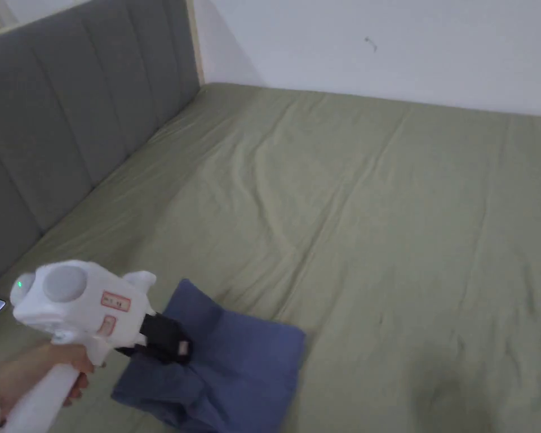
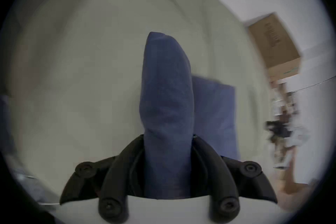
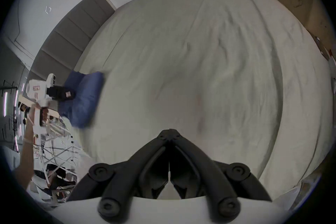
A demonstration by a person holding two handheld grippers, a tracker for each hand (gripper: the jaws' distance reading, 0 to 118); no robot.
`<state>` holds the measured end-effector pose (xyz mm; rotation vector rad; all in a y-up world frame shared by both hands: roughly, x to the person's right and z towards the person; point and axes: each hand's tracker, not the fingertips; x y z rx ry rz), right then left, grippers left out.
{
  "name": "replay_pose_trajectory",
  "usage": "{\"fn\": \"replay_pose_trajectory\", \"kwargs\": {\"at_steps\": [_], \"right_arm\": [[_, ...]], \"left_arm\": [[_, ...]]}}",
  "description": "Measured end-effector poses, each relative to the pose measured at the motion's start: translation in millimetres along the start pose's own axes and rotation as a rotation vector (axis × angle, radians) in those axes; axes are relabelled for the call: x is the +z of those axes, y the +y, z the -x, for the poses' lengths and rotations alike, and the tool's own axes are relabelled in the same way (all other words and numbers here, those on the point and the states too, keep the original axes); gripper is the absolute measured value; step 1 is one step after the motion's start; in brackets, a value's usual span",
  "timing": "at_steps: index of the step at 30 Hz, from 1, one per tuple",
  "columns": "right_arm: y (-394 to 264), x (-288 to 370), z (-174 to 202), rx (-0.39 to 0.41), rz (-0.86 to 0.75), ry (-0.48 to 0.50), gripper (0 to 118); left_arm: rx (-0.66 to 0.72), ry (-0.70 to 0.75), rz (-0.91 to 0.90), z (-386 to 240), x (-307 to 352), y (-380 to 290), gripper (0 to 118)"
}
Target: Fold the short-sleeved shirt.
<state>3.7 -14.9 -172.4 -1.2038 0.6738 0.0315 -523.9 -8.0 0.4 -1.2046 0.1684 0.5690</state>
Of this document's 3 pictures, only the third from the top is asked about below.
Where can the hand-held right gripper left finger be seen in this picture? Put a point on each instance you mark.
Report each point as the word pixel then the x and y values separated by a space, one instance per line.
pixel 123 175

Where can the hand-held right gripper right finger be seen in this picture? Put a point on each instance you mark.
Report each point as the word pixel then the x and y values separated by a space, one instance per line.
pixel 217 175

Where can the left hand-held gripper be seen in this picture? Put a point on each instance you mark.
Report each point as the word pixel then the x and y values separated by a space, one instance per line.
pixel 36 91

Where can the dark blue garment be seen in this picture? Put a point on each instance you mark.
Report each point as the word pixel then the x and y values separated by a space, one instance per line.
pixel 82 98

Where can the person's left hand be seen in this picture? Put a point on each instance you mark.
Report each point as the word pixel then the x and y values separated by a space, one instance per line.
pixel 44 114

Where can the person's legs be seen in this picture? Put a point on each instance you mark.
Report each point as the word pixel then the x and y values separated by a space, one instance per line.
pixel 61 187

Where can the grey padded headboard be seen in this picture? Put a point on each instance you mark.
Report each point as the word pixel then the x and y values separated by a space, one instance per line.
pixel 68 31

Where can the bed with beige sheet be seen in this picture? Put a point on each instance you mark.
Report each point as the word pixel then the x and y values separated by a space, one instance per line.
pixel 196 60

